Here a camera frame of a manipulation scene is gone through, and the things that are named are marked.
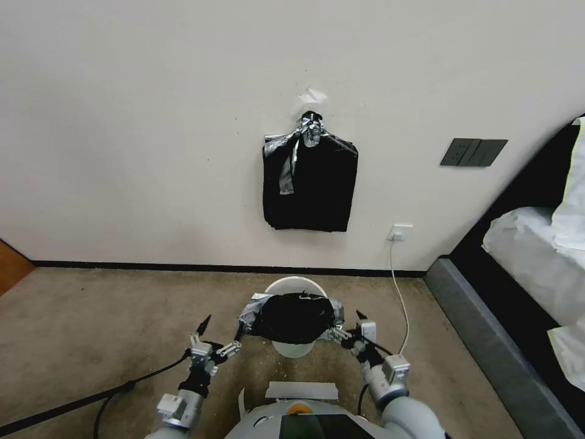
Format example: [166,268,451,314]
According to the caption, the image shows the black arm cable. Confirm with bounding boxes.
[355,336,395,418]
[93,348,194,439]

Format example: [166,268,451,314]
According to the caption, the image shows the white wall tape patch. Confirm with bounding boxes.
[297,85,328,105]

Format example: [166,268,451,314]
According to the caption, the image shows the dark grey switch panel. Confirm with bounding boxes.
[439,138,509,168]

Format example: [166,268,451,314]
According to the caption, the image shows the dark grey bed frame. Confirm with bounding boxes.
[424,114,585,439]

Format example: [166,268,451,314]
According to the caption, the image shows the flat black floor strap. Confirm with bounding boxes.
[0,382,136,436]

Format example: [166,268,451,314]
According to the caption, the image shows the black baseboard strip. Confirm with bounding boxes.
[29,259,431,278]

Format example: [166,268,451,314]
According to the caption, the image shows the brown wooden furniture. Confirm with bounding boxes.
[0,237,37,299]

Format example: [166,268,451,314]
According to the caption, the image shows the white folded cloth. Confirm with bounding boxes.
[546,321,585,393]

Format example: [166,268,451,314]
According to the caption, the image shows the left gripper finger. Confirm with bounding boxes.
[214,321,247,359]
[189,314,213,349]

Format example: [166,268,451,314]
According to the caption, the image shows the wide white floor tape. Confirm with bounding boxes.
[264,380,340,404]

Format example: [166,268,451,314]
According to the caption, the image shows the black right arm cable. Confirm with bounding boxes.
[355,336,395,418]

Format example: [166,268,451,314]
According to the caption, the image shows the white round trash bin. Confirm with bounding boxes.
[264,276,328,359]

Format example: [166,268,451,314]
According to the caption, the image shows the black trash bag with tape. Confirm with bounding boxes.
[236,288,344,345]

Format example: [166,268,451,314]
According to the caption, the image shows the white bed duvet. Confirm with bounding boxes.
[481,205,585,326]

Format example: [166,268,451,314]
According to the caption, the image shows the white power cable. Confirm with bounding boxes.
[389,234,411,357]

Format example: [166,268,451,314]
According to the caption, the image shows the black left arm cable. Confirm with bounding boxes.
[93,348,194,439]

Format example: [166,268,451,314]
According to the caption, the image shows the hanging stack black trash bags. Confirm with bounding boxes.
[261,110,359,234]

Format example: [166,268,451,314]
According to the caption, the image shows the white robot front shell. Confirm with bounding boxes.
[222,399,386,439]

